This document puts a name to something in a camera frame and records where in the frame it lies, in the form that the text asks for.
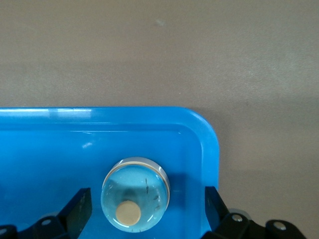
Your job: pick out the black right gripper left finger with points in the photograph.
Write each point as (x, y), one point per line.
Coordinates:
(79, 211)

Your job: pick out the brown table cover mat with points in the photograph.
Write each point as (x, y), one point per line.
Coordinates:
(149, 49)

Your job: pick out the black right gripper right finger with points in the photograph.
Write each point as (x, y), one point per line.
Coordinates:
(216, 214)

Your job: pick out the blue plastic tray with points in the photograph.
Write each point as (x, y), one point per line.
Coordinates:
(49, 161)

